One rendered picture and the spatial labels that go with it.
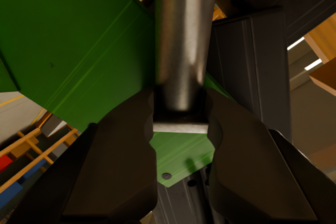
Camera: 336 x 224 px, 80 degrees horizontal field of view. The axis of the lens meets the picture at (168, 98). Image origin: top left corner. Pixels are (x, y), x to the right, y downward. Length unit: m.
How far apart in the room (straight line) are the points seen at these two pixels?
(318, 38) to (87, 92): 0.92
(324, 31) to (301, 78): 6.74
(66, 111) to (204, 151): 0.12
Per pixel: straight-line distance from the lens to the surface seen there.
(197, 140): 0.19
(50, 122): 0.38
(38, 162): 5.86
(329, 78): 0.70
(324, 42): 1.00
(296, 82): 7.71
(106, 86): 0.16
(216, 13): 3.33
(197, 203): 0.22
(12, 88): 0.19
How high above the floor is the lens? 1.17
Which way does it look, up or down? 8 degrees up
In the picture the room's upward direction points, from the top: 137 degrees clockwise
